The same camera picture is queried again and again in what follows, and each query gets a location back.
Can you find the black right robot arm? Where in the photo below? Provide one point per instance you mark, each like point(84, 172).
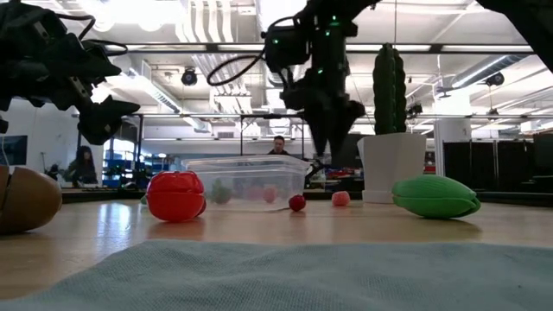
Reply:
point(527, 26)

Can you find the brown toy kiwi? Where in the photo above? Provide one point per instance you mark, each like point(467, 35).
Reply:
point(30, 201)

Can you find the clear plastic tupperware container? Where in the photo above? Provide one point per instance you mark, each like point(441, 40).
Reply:
point(242, 170)

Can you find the person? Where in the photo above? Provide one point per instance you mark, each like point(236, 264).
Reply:
point(84, 166)
point(278, 146)

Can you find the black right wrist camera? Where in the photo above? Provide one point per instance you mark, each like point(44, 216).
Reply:
point(285, 47)

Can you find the pink round toy fruit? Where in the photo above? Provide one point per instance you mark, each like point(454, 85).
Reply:
point(341, 198)

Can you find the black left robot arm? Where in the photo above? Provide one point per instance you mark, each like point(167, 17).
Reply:
point(21, 17)

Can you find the green toy cactus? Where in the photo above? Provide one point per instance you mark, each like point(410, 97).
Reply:
point(389, 90)

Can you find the green toy corn husk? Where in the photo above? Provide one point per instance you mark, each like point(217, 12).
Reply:
point(432, 196)

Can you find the teal cloth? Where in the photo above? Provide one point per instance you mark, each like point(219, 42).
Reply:
point(302, 281)

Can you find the black round ceiling fixture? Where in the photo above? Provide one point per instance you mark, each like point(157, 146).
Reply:
point(188, 77)
point(494, 79)

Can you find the white plant pot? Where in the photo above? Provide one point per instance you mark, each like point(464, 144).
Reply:
point(391, 168)

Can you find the blue storage shelf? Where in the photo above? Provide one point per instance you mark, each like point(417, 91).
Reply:
point(116, 168)

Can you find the green toy cucumber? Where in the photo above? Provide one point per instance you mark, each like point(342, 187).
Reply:
point(220, 193)

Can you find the red cherry with green stem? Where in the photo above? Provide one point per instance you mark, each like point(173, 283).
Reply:
point(297, 203)

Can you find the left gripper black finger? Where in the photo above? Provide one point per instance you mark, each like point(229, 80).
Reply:
point(103, 121)

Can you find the black room divider panels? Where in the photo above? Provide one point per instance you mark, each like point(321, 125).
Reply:
point(484, 164)

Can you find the red toy tomato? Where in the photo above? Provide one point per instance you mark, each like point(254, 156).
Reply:
point(175, 198)

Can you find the dark wall screen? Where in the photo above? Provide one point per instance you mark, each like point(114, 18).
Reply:
point(15, 150)

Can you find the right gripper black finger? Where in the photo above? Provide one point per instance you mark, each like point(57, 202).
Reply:
point(330, 129)

